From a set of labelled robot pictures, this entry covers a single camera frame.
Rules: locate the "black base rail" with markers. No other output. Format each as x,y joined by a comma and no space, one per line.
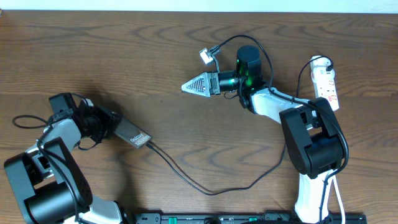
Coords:
269,217

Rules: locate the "white power strip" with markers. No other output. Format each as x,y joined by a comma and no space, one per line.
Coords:
323,78

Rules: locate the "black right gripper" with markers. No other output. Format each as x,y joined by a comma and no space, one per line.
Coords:
211,87

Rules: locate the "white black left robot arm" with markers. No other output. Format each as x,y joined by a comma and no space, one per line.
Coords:
47,183

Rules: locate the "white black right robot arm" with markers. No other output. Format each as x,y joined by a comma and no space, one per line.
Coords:
314,140

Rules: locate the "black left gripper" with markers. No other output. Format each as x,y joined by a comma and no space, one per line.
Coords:
106,121

